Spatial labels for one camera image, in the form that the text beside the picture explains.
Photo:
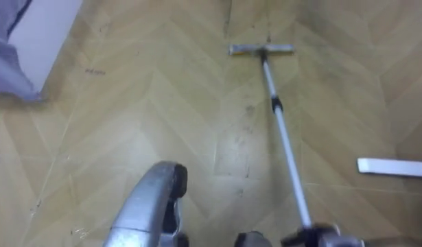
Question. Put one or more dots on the silver floor mop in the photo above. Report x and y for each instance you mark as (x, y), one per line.
(289, 154)

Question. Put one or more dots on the white desk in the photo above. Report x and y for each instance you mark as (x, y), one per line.
(392, 167)

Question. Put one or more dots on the grey bed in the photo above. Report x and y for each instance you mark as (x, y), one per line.
(11, 61)

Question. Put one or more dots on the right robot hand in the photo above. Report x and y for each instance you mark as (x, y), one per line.
(324, 236)

